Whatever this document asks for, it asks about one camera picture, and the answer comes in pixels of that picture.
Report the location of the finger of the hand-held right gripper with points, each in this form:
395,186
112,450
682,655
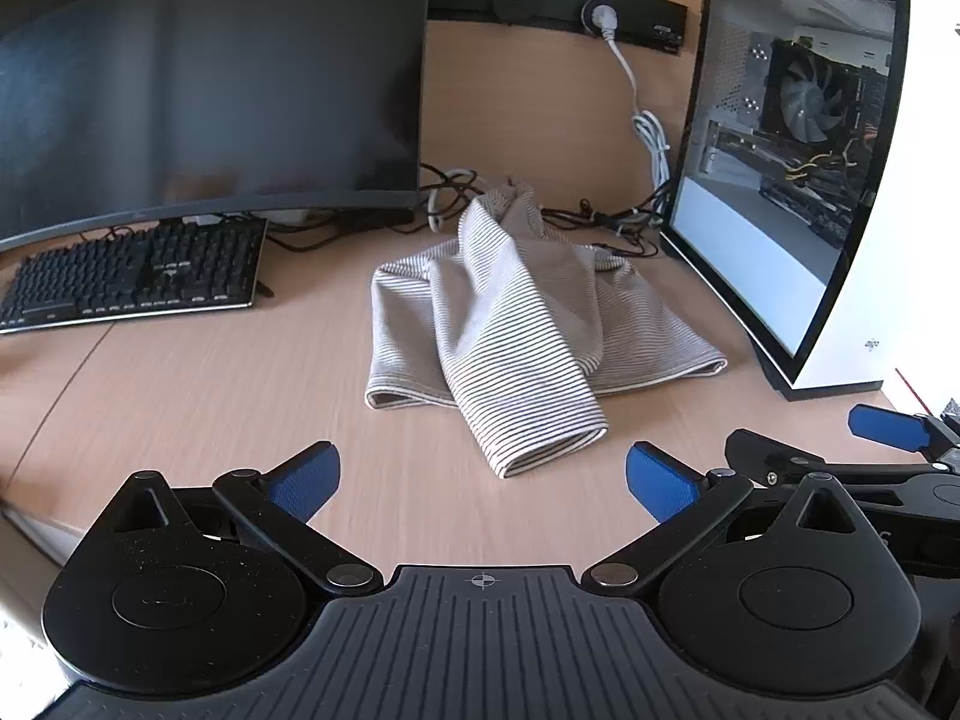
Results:
772,457
892,427

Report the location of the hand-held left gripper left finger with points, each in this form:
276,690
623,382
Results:
306,481

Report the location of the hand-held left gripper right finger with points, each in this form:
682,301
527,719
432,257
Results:
661,491

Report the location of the grey striped shirt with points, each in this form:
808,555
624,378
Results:
525,330

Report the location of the white glass-sided computer case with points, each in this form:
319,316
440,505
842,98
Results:
874,255

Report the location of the black mechanical keyboard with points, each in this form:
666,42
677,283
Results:
135,270

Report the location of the black curved computer monitor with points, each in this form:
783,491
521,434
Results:
210,75

